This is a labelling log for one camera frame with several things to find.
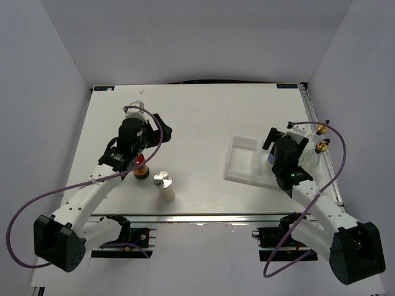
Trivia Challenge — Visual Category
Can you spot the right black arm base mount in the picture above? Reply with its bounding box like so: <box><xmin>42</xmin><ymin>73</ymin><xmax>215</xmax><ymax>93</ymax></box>
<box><xmin>252</xmin><ymin>226</ymin><xmax>318</xmax><ymax>263</ymax></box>

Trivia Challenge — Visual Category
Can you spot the left blue corner sticker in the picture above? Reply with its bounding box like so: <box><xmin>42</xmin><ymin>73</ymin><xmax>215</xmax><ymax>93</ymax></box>
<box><xmin>93</xmin><ymin>86</ymin><xmax>115</xmax><ymax>92</ymax></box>

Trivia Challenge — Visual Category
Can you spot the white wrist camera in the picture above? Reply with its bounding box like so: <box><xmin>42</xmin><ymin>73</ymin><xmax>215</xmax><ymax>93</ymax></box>
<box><xmin>123</xmin><ymin>101</ymin><xmax>149</xmax><ymax>123</ymax></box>
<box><xmin>285</xmin><ymin>121</ymin><xmax>306</xmax><ymax>144</ymax></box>

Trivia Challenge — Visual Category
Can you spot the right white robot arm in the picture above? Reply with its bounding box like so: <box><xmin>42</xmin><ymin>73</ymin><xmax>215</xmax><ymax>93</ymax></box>
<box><xmin>262</xmin><ymin>122</ymin><xmax>386</xmax><ymax>285</ymax></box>

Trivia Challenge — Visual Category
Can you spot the blue label silver cap shaker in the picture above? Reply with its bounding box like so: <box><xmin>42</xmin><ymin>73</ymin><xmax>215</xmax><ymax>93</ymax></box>
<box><xmin>267</xmin><ymin>153</ymin><xmax>275</xmax><ymax>166</ymax></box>

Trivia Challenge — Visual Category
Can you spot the glass bottle with dark sauce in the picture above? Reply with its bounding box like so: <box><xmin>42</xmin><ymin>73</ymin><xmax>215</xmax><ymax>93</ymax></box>
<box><xmin>300</xmin><ymin>138</ymin><xmax>331</xmax><ymax>174</ymax></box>

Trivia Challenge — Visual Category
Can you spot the white silver cap shaker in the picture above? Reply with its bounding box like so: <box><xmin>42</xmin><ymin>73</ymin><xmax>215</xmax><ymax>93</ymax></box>
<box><xmin>153</xmin><ymin>170</ymin><xmax>175</xmax><ymax>202</ymax></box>

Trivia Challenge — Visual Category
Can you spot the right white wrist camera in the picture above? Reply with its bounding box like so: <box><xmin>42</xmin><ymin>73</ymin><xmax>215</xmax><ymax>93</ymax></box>
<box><xmin>285</xmin><ymin>121</ymin><xmax>306</xmax><ymax>144</ymax></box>

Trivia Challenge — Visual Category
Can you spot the clear glass bottle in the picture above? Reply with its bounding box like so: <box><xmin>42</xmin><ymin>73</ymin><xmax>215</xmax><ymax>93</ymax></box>
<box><xmin>306</xmin><ymin>120</ymin><xmax>330</xmax><ymax>146</ymax></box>

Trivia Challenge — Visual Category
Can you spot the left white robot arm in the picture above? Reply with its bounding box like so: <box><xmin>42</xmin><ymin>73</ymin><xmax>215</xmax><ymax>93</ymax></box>
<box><xmin>33</xmin><ymin>113</ymin><xmax>172</xmax><ymax>273</ymax></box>

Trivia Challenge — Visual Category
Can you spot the blue corner sticker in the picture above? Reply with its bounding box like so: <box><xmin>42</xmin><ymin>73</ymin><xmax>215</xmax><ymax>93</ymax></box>
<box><xmin>276</xmin><ymin>83</ymin><xmax>299</xmax><ymax>89</ymax></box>
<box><xmin>93</xmin><ymin>86</ymin><xmax>115</xmax><ymax>92</ymax></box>

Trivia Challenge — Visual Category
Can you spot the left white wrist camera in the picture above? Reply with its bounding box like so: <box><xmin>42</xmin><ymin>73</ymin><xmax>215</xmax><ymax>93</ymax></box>
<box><xmin>123</xmin><ymin>101</ymin><xmax>149</xmax><ymax>123</ymax></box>

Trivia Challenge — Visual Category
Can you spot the white three-slot organizer tray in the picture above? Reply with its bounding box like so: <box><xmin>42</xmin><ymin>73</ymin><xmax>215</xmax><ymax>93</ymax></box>
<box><xmin>222</xmin><ymin>134</ymin><xmax>315</xmax><ymax>192</ymax></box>

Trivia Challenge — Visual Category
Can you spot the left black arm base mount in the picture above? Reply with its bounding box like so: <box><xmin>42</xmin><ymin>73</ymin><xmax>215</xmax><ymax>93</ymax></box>
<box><xmin>91</xmin><ymin>215</ymin><xmax>157</xmax><ymax>259</ymax></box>

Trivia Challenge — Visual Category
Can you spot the right blue corner sticker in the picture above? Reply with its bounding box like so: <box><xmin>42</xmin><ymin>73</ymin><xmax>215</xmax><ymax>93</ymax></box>
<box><xmin>276</xmin><ymin>83</ymin><xmax>299</xmax><ymax>89</ymax></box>

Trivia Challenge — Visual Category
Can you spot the red lid sauce jar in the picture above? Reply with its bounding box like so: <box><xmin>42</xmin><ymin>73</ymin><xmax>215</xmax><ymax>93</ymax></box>
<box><xmin>133</xmin><ymin>154</ymin><xmax>150</xmax><ymax>180</ymax></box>

